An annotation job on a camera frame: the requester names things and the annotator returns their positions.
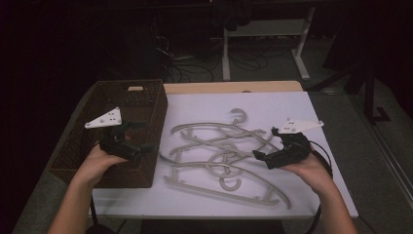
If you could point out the white table mat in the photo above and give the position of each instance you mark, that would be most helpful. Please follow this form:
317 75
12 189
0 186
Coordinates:
201 104

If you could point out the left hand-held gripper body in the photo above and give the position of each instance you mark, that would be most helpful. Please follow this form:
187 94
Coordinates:
115 144

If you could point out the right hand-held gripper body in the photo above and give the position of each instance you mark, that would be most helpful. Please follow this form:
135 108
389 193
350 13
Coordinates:
292 149

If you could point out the white desk frame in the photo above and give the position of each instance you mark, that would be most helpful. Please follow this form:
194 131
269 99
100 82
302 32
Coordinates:
269 27

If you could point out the person's left hand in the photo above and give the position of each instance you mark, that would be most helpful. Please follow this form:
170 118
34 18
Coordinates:
94 165

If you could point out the brown woven basket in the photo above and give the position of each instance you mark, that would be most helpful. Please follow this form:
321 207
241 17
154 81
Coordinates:
107 97

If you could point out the person's right hand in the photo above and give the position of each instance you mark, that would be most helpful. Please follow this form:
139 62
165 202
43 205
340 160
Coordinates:
313 174

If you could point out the black floor stand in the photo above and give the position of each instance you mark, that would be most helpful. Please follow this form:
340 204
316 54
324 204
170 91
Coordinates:
369 97

